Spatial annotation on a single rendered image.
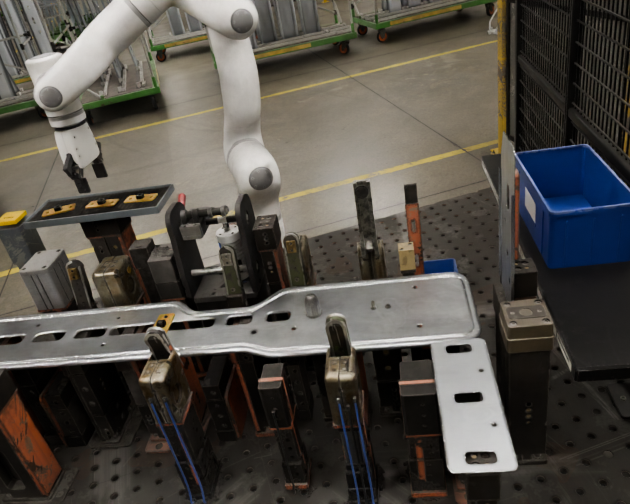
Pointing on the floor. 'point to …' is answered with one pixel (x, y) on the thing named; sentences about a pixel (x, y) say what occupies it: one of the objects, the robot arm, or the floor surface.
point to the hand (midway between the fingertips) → (92, 181)
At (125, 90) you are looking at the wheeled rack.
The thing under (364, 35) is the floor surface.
